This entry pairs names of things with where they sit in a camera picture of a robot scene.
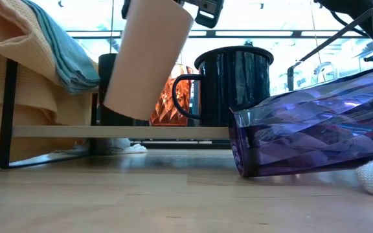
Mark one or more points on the orange faceted plastic tumbler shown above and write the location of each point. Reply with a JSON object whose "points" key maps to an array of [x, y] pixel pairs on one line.
{"points": [[167, 110]]}

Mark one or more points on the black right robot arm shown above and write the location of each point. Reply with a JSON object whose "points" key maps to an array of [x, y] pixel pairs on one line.
{"points": [[351, 6]]}

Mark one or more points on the teal folded towel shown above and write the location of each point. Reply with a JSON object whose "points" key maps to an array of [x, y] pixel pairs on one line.
{"points": [[73, 68]]}

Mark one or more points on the black ceiling mounted device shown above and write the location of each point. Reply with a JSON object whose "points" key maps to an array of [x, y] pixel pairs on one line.
{"points": [[370, 58]]}

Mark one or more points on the black aluminium frame rail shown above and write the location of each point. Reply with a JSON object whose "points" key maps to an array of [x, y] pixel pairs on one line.
{"points": [[173, 145]]}

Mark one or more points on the black horizontal overhead bar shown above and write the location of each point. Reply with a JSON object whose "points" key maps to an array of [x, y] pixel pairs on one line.
{"points": [[210, 33]]}

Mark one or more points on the clear glass mug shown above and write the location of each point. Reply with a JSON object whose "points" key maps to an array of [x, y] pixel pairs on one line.
{"points": [[316, 71]]}

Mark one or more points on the tall beige cup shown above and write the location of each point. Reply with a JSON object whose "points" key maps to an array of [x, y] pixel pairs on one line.
{"points": [[144, 58]]}

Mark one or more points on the white crumpled cloth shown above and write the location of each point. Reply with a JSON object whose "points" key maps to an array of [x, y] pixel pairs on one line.
{"points": [[118, 145]]}

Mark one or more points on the dark blue speckled enamel mug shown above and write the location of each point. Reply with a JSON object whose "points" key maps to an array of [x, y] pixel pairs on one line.
{"points": [[235, 87]]}

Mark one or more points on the purple faceted plastic tumbler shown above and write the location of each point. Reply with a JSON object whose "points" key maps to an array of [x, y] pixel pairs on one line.
{"points": [[319, 129]]}

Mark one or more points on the peach waffle weave towel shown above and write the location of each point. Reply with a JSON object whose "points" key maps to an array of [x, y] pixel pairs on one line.
{"points": [[21, 48]]}

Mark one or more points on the black metal shelf, wooden board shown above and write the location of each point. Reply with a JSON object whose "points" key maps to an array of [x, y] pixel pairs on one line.
{"points": [[108, 132]]}

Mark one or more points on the tall black cup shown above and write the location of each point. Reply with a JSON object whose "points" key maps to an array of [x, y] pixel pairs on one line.
{"points": [[105, 74]]}

